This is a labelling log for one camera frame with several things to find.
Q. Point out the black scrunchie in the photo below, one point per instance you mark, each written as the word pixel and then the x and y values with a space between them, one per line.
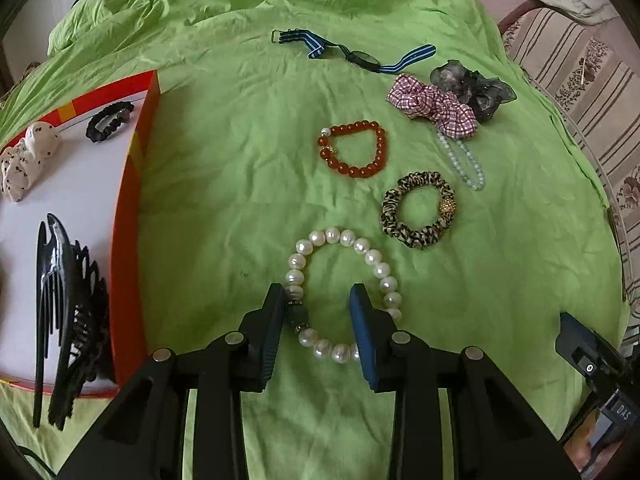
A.
pixel 92 128

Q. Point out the red checked scrunchie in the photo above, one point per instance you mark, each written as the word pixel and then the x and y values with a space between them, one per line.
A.
pixel 430 102

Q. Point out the red and white box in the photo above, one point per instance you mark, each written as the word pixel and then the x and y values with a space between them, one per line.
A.
pixel 75 185

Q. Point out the white dotted scrunchie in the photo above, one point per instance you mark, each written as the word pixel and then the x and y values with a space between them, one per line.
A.
pixel 30 155

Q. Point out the grey sheer scrunchie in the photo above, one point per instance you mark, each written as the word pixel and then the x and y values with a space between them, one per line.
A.
pixel 482 91

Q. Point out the striped sofa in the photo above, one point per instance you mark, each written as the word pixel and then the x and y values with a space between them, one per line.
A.
pixel 585 70

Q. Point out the green bed sheet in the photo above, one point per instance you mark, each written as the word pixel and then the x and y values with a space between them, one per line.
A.
pixel 225 185

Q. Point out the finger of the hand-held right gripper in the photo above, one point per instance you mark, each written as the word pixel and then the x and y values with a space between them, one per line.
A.
pixel 570 332

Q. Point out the black claw hair clip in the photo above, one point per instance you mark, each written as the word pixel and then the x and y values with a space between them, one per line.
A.
pixel 87 320

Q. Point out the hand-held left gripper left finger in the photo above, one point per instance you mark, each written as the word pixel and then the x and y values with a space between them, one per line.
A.
pixel 274 342

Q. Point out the leopard print scrunchie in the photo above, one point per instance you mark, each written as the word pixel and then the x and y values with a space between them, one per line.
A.
pixel 395 231

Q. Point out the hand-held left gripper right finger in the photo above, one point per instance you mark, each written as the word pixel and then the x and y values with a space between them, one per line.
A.
pixel 361 342

